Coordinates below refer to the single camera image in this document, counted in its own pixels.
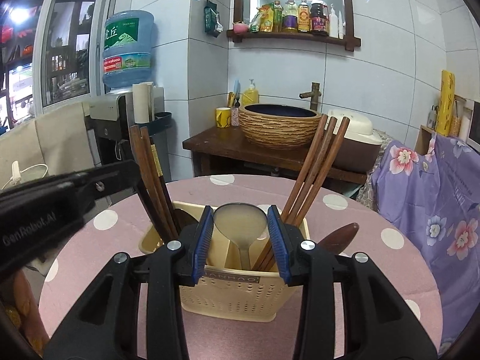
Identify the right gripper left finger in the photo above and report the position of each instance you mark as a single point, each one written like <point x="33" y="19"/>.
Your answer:
<point x="134" y="297"/>

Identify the bronze faucet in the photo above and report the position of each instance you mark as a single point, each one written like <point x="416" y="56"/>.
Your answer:
<point x="313" y="95"/>

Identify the white brown rice cooker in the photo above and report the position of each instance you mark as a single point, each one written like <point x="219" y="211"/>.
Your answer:
<point x="361" y="143"/>

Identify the beige perforated utensil holder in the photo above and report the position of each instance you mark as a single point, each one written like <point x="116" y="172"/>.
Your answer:
<point x="210" y="276"/>

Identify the purple floral cloth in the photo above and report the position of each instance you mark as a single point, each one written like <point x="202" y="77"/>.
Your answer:
<point x="433" y="199"/>

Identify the white microwave oven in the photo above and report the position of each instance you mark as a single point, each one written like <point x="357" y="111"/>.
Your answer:
<point x="473" y="137"/>

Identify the paper roll in holder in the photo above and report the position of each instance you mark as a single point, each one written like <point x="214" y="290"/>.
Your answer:
<point x="143" y="107"/>

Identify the yellow roll package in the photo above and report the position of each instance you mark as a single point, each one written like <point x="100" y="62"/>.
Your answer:
<point x="446" y="102"/>

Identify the dark wooden sink counter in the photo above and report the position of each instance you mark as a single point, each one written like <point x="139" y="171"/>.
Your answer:
<point x="226" y="151"/>

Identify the wooden handled metal spoon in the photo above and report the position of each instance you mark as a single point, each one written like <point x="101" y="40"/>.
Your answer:
<point x="337" y="241"/>

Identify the yellow mug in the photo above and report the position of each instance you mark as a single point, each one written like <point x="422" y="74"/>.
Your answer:
<point x="223" y="117"/>

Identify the left hand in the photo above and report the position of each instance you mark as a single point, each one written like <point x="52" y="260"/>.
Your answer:
<point x="22" y="310"/>

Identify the yellow soap dispenser bottle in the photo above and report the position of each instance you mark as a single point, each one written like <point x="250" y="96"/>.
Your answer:
<point x="250" y="95"/>

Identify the translucent grey plastic spoon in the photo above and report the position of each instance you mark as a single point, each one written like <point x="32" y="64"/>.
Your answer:
<point x="242" y="223"/>

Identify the brown wooden chopstick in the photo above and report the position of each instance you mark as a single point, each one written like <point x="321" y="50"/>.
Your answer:
<point x="146" y="145"/>
<point x="321" y="164"/>
<point x="266" y="259"/>
<point x="140" y="156"/>

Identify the woven brown basin sink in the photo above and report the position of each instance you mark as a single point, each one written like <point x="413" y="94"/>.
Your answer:
<point x="278" y="127"/>

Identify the blue water jug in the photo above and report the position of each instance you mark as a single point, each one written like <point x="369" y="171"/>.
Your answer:
<point x="127" y="49"/>

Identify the brown chopstick in holder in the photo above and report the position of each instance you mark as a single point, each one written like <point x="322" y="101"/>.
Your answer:
<point x="305" y="168"/>

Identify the grey water dispenser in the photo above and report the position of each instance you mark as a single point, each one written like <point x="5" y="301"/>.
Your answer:
<point x="112" y="115"/>

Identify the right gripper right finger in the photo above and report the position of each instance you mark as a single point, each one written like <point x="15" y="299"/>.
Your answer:
<point x="377" y="322"/>

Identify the black chopstick plain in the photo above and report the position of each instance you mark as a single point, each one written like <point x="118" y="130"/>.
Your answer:
<point x="151" y="211"/>

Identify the black chopstick gold band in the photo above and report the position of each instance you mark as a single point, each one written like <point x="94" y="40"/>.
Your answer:
<point x="164" y="195"/>

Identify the dark wooden wall shelf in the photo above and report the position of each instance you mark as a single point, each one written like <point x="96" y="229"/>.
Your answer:
<point x="326" y="21"/>

